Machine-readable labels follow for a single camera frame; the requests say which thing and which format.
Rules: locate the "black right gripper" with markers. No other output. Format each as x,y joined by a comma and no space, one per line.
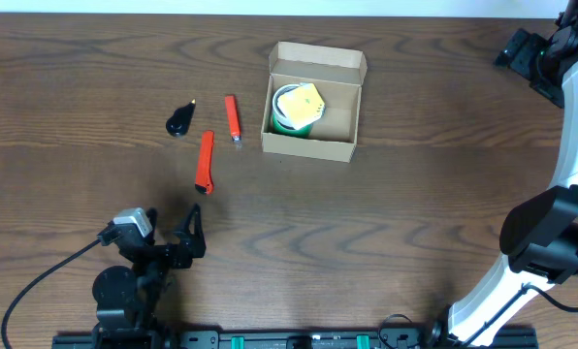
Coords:
520,55

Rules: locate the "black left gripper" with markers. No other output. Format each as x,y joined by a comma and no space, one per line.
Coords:
168,251

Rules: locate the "red utility knife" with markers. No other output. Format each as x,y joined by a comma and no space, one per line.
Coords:
203,180

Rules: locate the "black teardrop tape dispenser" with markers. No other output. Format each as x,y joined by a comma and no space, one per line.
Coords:
179,123

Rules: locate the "red stapler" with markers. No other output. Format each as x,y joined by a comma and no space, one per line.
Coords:
233,118

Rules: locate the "white tape roll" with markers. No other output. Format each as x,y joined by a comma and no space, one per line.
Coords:
290,106

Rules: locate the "green tape roll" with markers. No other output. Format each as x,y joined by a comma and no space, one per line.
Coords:
281,129

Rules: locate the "yellow sticky note pad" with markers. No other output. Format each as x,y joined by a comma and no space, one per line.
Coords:
315,103

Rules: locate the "brown cardboard box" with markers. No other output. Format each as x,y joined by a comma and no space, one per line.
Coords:
338,74

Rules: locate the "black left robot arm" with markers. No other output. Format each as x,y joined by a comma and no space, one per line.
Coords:
127,297

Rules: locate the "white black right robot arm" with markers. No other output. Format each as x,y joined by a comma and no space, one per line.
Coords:
539,238

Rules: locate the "black mounting rail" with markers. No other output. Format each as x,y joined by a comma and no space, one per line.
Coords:
386,338

